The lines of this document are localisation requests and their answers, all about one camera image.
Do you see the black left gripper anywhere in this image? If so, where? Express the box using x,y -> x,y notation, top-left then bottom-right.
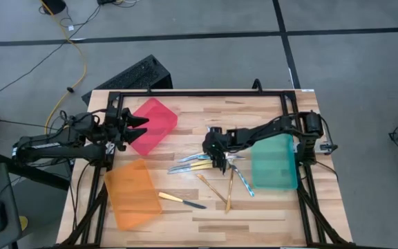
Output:
102,105 -> 150,152

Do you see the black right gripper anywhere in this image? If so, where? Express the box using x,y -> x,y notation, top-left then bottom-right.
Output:
202,126 -> 236,175

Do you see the gold table knife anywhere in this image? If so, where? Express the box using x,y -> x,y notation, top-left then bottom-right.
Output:
196,173 -> 228,204

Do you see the gold cutlery piece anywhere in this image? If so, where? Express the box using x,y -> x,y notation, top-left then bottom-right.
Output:
224,168 -> 235,214

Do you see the blue-patterned fork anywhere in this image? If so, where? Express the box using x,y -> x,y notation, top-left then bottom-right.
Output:
231,165 -> 256,198

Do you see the red translucent plastic bin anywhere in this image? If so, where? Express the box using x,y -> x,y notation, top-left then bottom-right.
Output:
129,98 -> 178,156

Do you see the black perforated metal case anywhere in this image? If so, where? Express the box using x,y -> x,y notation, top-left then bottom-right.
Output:
81,54 -> 174,106

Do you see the teal translucent plastic bin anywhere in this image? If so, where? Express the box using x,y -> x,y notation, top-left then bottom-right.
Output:
250,133 -> 299,190

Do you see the orange translucent plastic bin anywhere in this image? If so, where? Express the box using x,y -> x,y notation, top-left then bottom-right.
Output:
103,158 -> 163,232

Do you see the black base beam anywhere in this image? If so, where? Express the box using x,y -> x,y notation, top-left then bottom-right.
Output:
0,151 -> 71,192

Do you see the grey desk surface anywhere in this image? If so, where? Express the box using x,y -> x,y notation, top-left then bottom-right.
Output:
0,162 -> 23,249

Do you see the black round floor object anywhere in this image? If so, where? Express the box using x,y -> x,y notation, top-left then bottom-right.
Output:
41,0 -> 67,15

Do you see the black aluminium table frame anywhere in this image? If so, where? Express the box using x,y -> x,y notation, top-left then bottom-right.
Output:
59,89 -> 354,249

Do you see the yellow floor cable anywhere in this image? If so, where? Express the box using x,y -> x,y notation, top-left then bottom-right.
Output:
39,0 -> 88,134

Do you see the silver arm base bracket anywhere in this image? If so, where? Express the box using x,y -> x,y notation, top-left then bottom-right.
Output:
314,141 -> 339,154

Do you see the black floor cable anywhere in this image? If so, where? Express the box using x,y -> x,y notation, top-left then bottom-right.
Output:
0,3 -> 102,103

